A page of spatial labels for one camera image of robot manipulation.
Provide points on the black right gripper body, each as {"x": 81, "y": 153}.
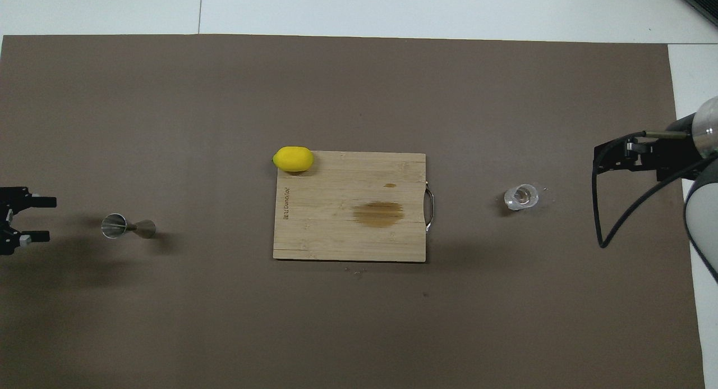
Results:
{"x": 676, "y": 153}

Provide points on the steel double jigger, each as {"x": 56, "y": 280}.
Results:
{"x": 115, "y": 226}

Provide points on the clear plastic cup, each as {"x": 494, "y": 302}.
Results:
{"x": 520, "y": 197}

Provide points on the brown table mat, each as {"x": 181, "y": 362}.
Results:
{"x": 224, "y": 321}

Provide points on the yellow lemon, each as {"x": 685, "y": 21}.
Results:
{"x": 293, "y": 159}

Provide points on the wooden cutting board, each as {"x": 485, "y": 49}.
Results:
{"x": 336, "y": 232}

